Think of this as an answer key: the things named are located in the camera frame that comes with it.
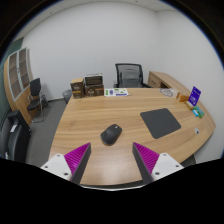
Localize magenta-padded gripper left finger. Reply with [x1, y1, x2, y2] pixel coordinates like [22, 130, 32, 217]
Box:
[40, 142, 92, 185]

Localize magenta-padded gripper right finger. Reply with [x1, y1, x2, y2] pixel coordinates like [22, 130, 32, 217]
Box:
[132, 142, 185, 185]

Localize black computer mouse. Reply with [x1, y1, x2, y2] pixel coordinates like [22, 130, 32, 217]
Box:
[100, 123, 123, 146]

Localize dark grey mouse pad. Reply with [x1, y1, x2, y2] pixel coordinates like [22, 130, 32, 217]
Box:
[139, 107, 182, 140]

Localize grey waste bin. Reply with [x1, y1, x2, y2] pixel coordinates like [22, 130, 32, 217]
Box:
[61, 88, 73, 104]

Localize black leather office chair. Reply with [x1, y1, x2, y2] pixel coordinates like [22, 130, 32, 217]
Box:
[0, 109, 33, 164]

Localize round clear disc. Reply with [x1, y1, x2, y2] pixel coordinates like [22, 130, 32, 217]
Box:
[159, 87, 175, 98]

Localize green and blue pack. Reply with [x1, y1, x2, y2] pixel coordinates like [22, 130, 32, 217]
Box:
[192, 105, 206, 119]

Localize small brown cardboard box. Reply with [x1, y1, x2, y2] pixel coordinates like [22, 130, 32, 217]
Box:
[69, 77, 86, 100]

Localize small orange box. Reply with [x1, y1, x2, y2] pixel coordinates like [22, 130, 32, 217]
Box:
[176, 91, 190, 103]

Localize white printed paper sheet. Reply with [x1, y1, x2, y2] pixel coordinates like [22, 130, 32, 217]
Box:
[103, 87, 130, 98]

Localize purple card package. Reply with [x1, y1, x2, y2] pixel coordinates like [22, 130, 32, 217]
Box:
[187, 85, 202, 107]

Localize dark open cardboard box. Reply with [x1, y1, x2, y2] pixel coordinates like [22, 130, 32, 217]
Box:
[84, 73, 104, 88]

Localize wooden side cabinet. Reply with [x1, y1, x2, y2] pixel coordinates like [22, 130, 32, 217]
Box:
[147, 70, 184, 95]

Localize black visitor chair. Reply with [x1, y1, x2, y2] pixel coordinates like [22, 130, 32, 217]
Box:
[26, 77, 51, 124]

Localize black mesh office chair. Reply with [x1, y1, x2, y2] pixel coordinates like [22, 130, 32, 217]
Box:
[114, 62, 151, 89]

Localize wooden shelf unit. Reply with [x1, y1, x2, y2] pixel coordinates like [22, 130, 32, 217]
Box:
[3, 47, 34, 126]

